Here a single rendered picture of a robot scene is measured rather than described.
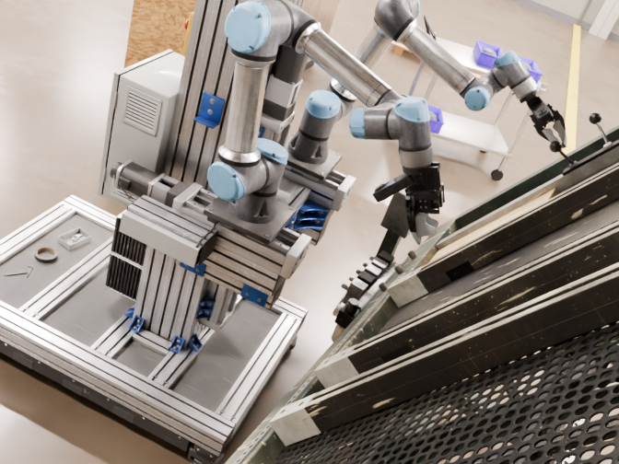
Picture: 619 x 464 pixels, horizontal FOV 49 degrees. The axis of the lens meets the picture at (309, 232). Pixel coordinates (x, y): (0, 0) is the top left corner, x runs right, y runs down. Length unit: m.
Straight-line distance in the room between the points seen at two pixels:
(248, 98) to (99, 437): 1.47
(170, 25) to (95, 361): 1.80
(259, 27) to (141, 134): 0.75
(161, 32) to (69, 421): 1.97
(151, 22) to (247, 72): 1.96
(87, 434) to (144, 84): 1.29
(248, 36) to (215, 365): 1.44
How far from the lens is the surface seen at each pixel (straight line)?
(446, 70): 2.24
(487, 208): 2.70
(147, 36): 3.71
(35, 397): 2.82
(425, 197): 1.61
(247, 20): 1.71
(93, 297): 2.91
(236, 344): 2.83
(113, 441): 2.71
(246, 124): 1.80
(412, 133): 1.56
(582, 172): 2.33
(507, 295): 1.49
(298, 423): 1.60
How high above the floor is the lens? 2.17
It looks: 33 degrees down
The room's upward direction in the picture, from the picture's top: 20 degrees clockwise
